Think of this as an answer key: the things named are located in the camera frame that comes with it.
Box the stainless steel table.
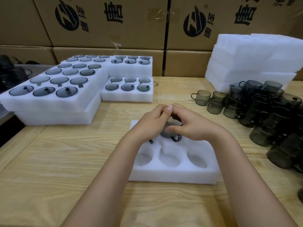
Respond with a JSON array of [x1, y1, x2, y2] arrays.
[[0, 64, 52, 123]]

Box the person's left hand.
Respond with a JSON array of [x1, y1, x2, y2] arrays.
[[127, 104, 173, 145]]

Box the pile of smoky glass mugs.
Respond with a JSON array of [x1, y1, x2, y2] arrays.
[[191, 79, 303, 204]]

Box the person's right forearm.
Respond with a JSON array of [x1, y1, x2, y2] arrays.
[[211, 130, 299, 227]]

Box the dark mugs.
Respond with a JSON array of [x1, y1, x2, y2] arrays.
[[0, 55, 33, 92]]

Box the person's right hand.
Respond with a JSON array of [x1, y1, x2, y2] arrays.
[[168, 103, 232, 143]]

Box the person's left forearm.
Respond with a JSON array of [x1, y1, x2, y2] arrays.
[[60, 137, 147, 227]]

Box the stack of white foam trays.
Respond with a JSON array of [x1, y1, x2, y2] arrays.
[[205, 33, 303, 92]]

